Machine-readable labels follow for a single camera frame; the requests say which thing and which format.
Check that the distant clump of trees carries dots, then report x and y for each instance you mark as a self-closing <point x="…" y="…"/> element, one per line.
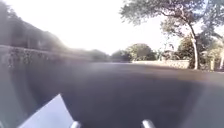
<point x="138" y="52"/>

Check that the dark asphalt road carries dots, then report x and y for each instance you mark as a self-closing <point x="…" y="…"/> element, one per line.
<point x="126" y="96"/>

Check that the robot's own part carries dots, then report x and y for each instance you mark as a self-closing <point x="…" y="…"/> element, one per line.
<point x="147" y="123"/>
<point x="75" y="124"/>

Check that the tall spreading tree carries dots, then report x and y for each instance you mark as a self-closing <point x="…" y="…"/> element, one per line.
<point x="194" y="50"/>

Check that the green bushes behind tree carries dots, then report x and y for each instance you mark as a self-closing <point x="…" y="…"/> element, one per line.
<point x="213" y="53"/>

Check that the pale low wall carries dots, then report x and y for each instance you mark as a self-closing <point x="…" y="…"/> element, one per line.
<point x="166" y="63"/>

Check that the long rough stone wall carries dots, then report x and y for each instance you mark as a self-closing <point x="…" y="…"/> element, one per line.
<point x="30" y="56"/>

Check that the wooded slope above wall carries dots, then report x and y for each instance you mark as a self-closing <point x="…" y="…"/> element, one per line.
<point x="26" y="35"/>

